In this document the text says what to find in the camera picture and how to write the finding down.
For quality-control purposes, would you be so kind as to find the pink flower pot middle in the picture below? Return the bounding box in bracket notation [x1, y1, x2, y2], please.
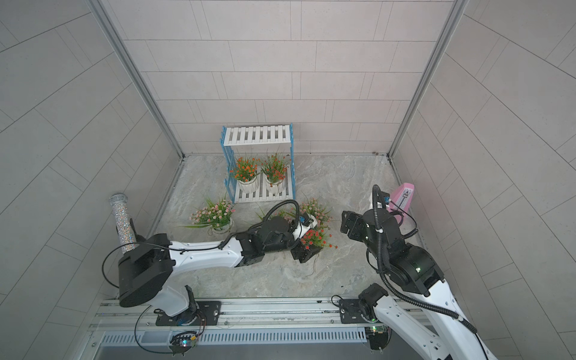
[256, 204, 296, 222]

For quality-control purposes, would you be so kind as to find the aluminium rail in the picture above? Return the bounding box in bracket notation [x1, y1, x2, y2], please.
[87, 296, 433, 347]

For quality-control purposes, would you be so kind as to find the blue white wooden rack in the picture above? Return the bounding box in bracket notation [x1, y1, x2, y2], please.
[220, 124, 296, 203]

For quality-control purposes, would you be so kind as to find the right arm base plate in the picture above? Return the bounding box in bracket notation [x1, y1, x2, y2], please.
[337, 299, 379, 324]

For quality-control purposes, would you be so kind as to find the right controller board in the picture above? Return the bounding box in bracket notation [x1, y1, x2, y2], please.
[364, 325, 393, 353]

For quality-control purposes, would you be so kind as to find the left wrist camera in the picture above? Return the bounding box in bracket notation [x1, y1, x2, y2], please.
[295, 213, 318, 239]

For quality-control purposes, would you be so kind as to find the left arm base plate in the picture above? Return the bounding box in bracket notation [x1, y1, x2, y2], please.
[154, 301, 222, 327]

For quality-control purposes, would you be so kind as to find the left controller board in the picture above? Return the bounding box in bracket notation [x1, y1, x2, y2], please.
[169, 331, 199, 356]

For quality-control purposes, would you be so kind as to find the silver glitter cylinder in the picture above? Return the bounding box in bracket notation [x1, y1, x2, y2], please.
[109, 193, 137, 254]

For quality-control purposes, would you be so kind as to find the controller board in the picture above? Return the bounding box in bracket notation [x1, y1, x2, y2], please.
[364, 325, 393, 353]
[169, 331, 199, 356]

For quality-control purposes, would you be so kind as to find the red flower pot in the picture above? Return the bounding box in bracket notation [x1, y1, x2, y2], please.
[300, 229, 338, 250]
[229, 156, 260, 194]
[260, 153, 289, 196]

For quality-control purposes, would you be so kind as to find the pink flower pot right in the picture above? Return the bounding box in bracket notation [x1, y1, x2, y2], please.
[300, 198, 332, 230]

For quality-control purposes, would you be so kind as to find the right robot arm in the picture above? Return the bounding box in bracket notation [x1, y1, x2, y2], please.
[340, 185, 496, 359]

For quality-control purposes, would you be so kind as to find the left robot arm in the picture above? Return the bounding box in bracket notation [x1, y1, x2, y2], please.
[110, 193, 319, 317]

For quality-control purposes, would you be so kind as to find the pink metronome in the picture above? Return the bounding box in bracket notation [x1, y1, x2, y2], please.
[386, 183, 415, 225]

